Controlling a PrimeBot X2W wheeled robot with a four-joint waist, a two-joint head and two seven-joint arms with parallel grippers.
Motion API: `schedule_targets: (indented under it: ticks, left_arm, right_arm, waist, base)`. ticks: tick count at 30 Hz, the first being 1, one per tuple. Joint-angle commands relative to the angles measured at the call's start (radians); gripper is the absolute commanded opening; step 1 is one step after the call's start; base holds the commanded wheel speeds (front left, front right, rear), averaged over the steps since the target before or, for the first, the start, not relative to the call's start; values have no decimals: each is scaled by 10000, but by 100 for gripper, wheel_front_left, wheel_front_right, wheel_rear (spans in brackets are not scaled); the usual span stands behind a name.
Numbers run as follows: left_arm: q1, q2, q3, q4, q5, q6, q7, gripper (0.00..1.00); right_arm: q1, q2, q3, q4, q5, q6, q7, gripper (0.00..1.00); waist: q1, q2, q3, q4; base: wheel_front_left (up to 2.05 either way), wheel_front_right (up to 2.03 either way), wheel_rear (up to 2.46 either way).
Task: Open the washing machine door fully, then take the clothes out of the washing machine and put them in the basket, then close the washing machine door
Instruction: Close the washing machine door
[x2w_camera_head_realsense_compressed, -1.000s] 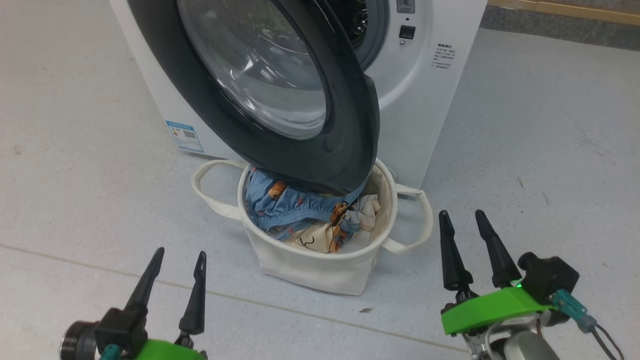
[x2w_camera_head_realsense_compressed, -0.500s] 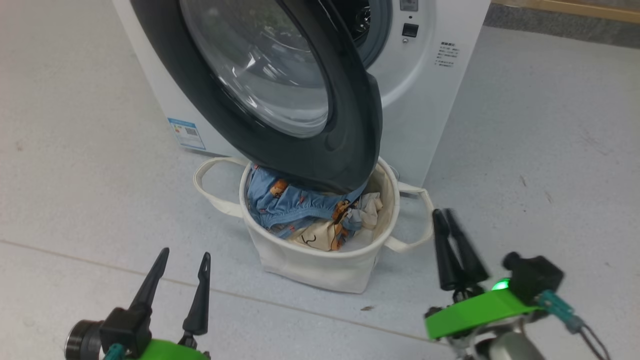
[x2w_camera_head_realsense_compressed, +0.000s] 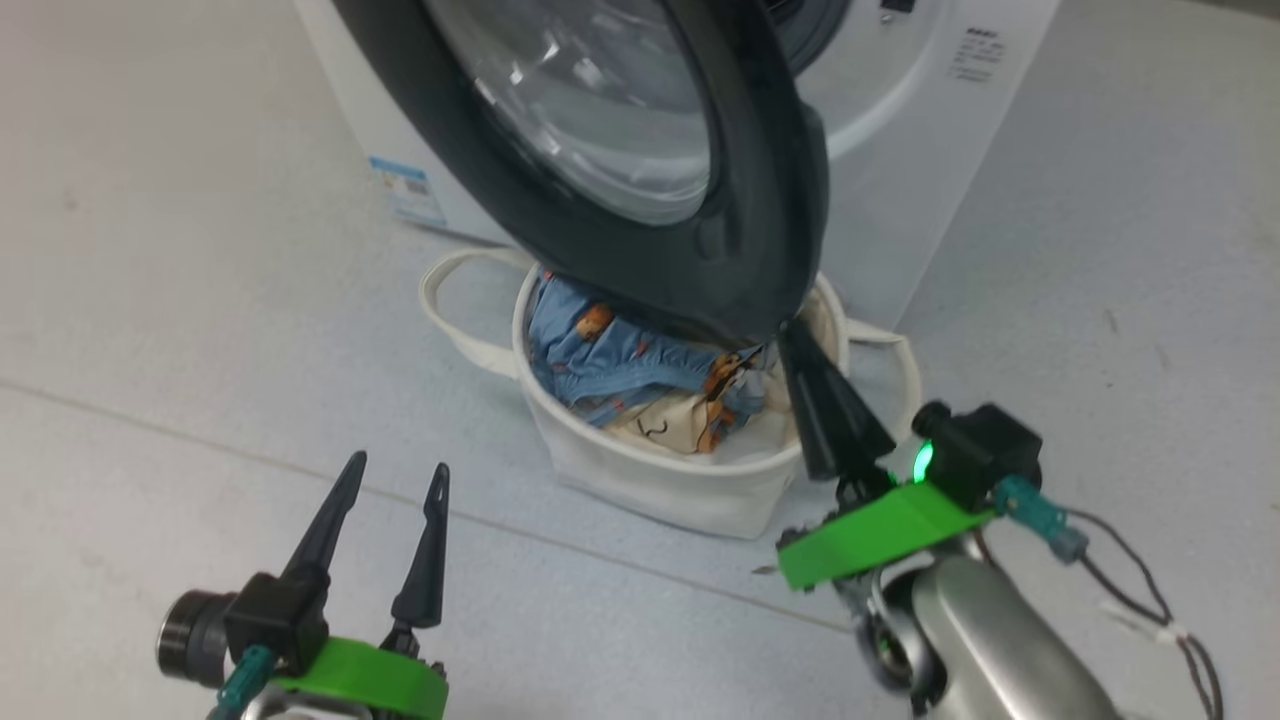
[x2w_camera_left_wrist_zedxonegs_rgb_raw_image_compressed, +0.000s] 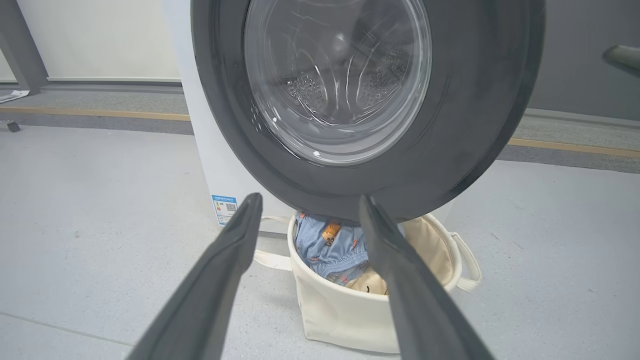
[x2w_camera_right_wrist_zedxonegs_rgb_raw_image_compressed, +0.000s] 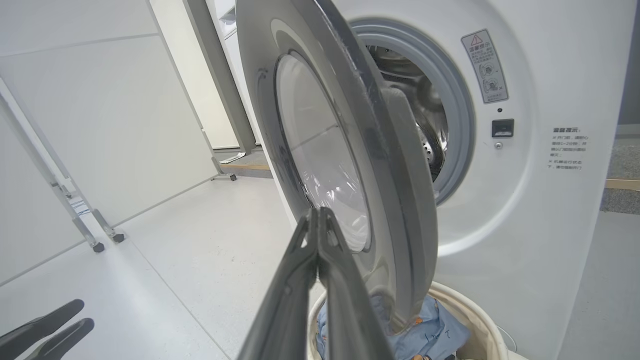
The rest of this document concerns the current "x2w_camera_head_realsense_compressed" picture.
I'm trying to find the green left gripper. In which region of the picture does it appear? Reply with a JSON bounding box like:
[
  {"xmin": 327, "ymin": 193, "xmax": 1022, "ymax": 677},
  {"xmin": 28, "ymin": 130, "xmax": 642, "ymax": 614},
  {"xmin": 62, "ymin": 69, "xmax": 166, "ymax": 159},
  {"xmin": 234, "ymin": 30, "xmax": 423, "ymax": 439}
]
[{"xmin": 270, "ymin": 450, "xmax": 451, "ymax": 720}]

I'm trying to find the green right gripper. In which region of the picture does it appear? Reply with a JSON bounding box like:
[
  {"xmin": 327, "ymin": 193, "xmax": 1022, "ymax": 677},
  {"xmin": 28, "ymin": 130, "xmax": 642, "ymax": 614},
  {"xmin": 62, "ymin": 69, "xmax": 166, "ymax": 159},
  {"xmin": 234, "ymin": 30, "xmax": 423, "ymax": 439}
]
[{"xmin": 777, "ymin": 318, "xmax": 996, "ymax": 591}]

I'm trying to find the cream printed garment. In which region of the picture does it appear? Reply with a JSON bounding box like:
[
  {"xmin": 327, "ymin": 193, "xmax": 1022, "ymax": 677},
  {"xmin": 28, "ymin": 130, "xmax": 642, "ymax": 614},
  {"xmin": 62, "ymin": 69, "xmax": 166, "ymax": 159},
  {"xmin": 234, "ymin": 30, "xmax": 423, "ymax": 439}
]
[{"xmin": 605, "ymin": 345, "xmax": 801, "ymax": 457}]

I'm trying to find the dark round glass washer door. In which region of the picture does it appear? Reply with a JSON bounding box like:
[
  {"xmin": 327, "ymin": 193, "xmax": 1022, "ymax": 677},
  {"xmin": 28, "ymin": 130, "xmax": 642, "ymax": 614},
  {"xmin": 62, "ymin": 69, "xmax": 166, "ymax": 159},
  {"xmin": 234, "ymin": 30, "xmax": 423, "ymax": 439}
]
[{"xmin": 330, "ymin": 0, "xmax": 831, "ymax": 351}]

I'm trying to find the blue printed garment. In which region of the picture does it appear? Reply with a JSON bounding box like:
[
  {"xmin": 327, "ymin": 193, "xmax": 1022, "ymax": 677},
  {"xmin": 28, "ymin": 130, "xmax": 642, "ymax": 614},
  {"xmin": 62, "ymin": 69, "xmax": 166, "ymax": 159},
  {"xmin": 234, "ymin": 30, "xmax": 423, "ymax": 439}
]
[{"xmin": 528, "ymin": 272, "xmax": 767, "ymax": 429}]

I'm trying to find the cream canvas laundry basket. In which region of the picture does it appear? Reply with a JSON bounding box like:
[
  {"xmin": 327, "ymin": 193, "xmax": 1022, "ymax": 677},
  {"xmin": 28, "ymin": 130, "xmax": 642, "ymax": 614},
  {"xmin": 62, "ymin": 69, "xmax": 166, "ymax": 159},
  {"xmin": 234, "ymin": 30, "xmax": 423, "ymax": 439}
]
[{"xmin": 418, "ymin": 248, "xmax": 923, "ymax": 541}]

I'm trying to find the white front-load washing machine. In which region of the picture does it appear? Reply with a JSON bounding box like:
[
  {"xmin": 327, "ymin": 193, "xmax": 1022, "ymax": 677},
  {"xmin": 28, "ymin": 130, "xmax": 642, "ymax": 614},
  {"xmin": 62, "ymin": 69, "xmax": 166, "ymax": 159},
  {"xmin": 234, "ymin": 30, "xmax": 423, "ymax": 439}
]
[{"xmin": 293, "ymin": 0, "xmax": 1061, "ymax": 331}]

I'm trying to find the printed text label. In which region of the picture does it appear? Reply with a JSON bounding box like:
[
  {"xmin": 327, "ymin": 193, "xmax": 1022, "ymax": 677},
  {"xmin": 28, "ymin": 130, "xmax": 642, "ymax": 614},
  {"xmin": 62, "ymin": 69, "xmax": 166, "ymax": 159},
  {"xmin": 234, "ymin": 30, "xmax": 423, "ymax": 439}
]
[{"xmin": 945, "ymin": 27, "xmax": 1004, "ymax": 84}]

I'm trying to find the right arm cable teal plug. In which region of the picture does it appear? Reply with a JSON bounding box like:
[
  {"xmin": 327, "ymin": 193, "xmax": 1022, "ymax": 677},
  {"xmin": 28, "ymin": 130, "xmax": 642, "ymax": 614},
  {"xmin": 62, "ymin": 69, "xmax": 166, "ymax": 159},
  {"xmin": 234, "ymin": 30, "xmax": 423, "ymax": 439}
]
[{"xmin": 995, "ymin": 475, "xmax": 1226, "ymax": 720}]

